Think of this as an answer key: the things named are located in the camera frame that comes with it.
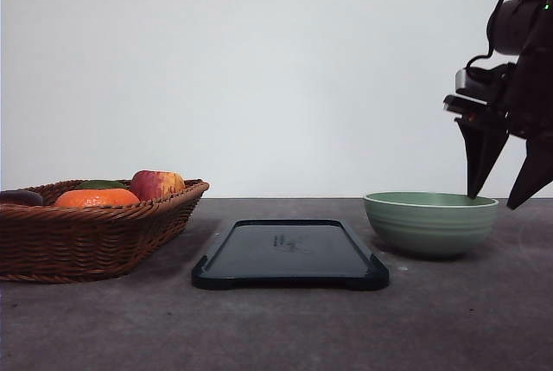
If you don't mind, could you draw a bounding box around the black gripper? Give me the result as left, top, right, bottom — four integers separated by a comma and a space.
443, 45, 553, 210

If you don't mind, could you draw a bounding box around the green ceramic bowl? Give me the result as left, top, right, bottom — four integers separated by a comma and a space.
364, 191, 499, 256

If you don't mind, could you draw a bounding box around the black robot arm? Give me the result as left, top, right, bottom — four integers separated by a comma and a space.
454, 0, 553, 209

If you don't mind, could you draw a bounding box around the brown wicker basket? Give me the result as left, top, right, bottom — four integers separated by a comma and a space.
0, 177, 209, 284

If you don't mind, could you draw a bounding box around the black rectangular tray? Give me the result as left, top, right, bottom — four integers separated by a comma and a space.
192, 219, 390, 291

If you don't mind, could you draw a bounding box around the red yellow apple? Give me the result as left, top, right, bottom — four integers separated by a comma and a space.
131, 170, 186, 201

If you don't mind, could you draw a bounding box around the green avocado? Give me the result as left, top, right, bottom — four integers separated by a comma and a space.
76, 180, 128, 189

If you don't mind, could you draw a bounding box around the orange tangerine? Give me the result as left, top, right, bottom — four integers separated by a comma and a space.
54, 189, 139, 208

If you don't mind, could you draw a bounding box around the dark purple fruit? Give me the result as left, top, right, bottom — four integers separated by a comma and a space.
0, 190, 44, 206

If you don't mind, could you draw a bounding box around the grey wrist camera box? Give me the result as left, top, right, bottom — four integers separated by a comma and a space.
454, 63, 515, 102

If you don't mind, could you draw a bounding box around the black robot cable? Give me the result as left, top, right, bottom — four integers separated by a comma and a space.
465, 0, 502, 70

